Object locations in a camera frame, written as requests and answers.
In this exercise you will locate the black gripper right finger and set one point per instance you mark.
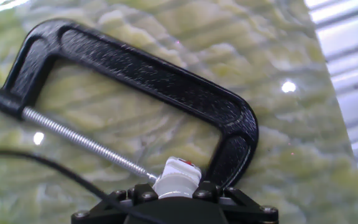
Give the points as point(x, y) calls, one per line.
point(247, 211)

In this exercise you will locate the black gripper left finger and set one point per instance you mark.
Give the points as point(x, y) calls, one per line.
point(98, 214)

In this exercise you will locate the white round light bulb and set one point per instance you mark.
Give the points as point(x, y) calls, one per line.
point(176, 186)

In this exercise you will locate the green marble pattern mat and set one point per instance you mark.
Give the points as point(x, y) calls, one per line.
point(275, 155)

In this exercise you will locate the black C-clamp with steel screw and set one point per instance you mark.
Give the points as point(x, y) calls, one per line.
point(135, 71)

